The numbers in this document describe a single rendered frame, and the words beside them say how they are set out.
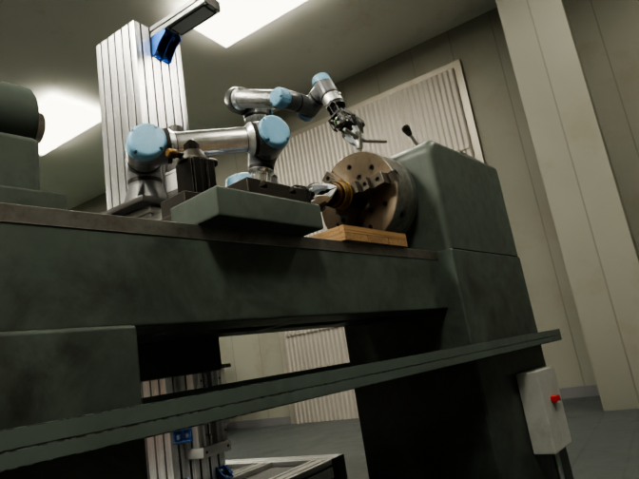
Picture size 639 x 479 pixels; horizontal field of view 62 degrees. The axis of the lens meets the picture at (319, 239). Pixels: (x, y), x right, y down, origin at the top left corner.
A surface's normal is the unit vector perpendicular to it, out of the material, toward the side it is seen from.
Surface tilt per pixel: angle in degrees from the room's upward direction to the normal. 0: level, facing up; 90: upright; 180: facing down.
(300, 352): 90
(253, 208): 90
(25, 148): 90
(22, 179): 90
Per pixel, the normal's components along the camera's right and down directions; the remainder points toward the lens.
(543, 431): -0.65, -0.07
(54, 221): 0.75, -0.26
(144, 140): 0.22, -0.24
